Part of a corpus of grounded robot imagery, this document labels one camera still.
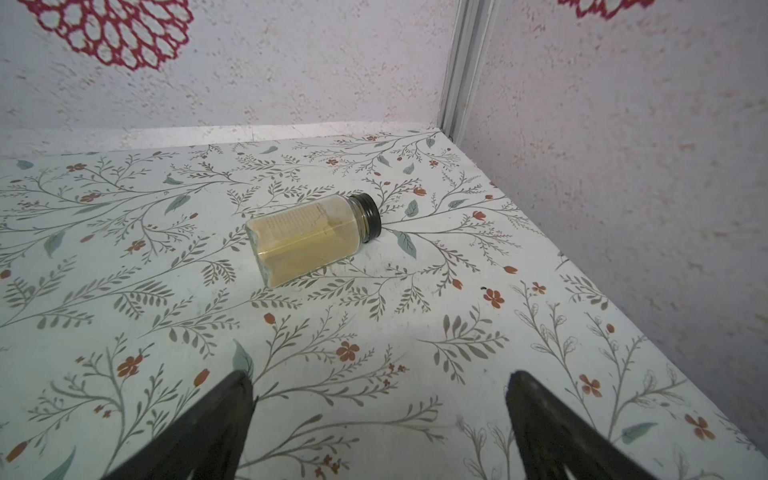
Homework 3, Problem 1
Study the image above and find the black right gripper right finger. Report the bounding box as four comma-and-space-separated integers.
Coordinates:
505, 370, 653, 480

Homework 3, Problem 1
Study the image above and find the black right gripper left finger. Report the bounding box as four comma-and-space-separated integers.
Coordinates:
105, 370, 257, 479

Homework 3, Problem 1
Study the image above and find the glass jar with black lid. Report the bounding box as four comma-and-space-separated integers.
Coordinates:
245, 193, 382, 288

